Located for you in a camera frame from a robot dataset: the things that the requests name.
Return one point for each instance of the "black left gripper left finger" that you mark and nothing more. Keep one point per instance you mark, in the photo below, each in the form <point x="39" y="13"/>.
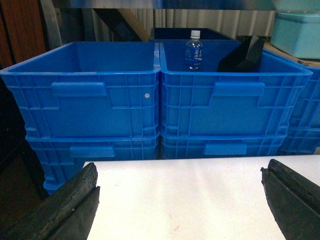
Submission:
<point x="68" y="214"/>

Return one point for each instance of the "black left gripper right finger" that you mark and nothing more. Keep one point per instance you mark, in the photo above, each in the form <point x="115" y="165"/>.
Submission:
<point x="294" y="201"/>

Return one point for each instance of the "black plastic tray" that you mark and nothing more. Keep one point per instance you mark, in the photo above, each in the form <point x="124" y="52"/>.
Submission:
<point x="244" y="58"/>

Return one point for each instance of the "blue crate lower left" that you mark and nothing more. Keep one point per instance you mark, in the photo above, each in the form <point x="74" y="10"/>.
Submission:
<point x="62" y="158"/>

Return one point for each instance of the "blue crate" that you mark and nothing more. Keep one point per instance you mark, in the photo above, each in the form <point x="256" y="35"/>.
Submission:
<point x="306" y="112"/>
<point x="62" y="158"/>
<point x="300" y="141"/>
<point x="204" y="103"/>
<point x="218" y="146"/>
<point x="89" y="90"/>

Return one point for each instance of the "blue crate lower right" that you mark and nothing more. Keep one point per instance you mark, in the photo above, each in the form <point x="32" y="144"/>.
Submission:
<point x="300" y="141"/>

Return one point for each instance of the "blue crate upper right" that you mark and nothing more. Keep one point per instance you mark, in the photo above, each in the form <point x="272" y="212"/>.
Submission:
<point x="306" y="112"/>

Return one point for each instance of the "blue crate lower middle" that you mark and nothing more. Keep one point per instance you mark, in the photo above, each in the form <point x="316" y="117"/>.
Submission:
<point x="218" y="146"/>

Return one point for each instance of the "blue crate upper left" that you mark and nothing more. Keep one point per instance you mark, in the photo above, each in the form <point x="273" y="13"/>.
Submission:
<point x="89" y="90"/>

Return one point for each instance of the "blue crate upper middle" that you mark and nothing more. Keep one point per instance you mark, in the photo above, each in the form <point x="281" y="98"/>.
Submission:
<point x="204" y="103"/>

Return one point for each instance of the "turquoise plastic box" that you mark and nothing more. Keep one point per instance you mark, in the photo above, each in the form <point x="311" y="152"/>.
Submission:
<point x="297" y="34"/>

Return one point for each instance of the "blue labelled water bottle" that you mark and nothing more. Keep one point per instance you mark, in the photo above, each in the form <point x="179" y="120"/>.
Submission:
<point x="194" y="50"/>

